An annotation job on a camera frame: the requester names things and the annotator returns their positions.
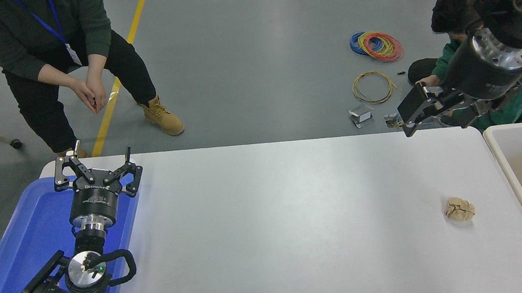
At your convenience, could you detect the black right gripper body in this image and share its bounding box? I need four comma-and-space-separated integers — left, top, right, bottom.
436, 29, 522, 107

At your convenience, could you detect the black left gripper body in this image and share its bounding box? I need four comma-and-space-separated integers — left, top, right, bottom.
65, 172, 127, 230

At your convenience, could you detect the black yellow wire connector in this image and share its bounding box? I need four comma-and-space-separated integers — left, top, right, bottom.
384, 112, 405, 130

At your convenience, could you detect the tan paper ball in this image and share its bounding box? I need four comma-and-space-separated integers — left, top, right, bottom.
443, 194, 477, 224

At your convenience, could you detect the person's right hand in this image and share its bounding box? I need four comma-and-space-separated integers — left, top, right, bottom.
415, 73, 441, 90
68, 76, 100, 116

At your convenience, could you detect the person's left hand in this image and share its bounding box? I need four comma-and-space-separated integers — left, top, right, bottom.
85, 68, 109, 112

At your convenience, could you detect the small silver metal box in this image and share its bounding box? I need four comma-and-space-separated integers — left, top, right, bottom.
348, 103, 376, 130

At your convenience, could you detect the blue plastic tray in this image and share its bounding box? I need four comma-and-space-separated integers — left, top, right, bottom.
0, 165, 154, 293

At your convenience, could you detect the red cable coil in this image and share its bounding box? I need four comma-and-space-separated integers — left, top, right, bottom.
357, 28, 406, 66

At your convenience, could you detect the thin yellow cable coil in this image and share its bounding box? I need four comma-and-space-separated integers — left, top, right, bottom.
350, 68, 399, 108

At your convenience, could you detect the blue cable coil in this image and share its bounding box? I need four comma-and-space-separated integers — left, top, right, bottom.
348, 29, 381, 58

